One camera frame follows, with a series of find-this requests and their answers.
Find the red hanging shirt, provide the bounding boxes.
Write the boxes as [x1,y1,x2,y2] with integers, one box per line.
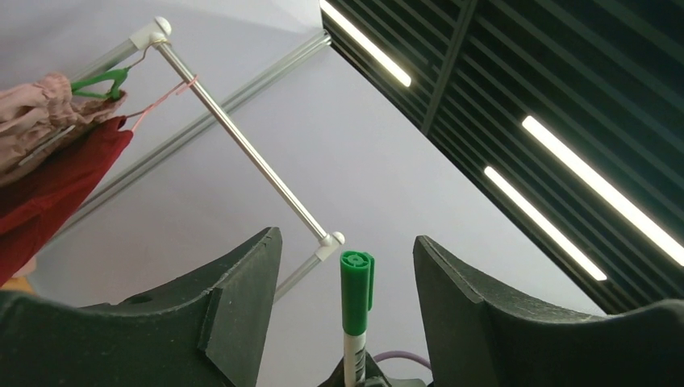
[1,116,133,284]

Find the green clothes hanger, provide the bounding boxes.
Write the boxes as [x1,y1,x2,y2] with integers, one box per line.
[70,40,172,102]

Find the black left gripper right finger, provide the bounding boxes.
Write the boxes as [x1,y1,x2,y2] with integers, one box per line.
[413,235,683,386]

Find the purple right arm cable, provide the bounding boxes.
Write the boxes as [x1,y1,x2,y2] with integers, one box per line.
[373,350,432,372]

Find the ceiling light strips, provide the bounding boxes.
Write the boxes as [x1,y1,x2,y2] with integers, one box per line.
[321,1,683,287]

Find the green marker pen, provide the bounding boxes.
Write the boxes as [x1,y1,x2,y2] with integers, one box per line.
[340,251,374,386]

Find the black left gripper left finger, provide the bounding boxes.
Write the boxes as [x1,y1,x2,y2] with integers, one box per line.
[1,227,282,386]

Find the pink hanging garment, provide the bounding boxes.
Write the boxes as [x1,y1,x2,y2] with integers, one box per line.
[1,73,127,186]

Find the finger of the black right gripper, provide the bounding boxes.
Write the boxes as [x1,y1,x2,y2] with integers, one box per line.
[319,354,428,387]

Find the pink clothes hanger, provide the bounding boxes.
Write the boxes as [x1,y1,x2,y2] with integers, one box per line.
[126,75,198,132]

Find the silver clothes rack pole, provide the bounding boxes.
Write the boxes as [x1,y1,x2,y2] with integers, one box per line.
[58,29,345,302]

